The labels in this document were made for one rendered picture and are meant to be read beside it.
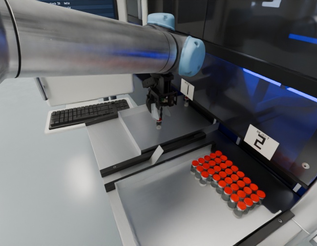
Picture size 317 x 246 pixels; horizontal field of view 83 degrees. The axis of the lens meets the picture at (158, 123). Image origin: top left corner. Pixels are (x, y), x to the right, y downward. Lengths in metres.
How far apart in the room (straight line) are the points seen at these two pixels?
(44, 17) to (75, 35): 0.03
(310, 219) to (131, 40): 0.54
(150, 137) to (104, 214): 0.96
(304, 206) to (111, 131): 0.63
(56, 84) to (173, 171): 0.78
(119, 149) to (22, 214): 1.25
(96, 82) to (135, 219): 0.80
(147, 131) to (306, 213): 0.52
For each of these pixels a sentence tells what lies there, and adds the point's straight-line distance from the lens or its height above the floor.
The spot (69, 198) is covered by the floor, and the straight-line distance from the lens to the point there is 1.71.
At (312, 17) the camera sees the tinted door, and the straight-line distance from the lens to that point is 0.46.
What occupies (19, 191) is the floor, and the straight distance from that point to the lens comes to 1.95.
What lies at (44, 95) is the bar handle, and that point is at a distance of 1.08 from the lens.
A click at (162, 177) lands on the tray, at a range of 0.58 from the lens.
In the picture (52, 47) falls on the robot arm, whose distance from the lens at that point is 0.21.
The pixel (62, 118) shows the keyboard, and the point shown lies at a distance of 1.01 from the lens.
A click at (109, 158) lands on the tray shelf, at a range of 0.65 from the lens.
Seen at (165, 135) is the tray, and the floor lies 0.88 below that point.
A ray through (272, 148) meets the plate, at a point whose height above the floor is 1.03.
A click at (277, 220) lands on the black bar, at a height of 0.90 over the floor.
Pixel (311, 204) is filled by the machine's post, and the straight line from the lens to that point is 0.56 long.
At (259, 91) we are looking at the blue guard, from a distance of 0.51.
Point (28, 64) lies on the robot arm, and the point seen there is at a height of 1.29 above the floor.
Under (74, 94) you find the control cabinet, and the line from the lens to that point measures 1.13.
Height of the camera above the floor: 1.35
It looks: 37 degrees down
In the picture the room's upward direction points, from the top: straight up
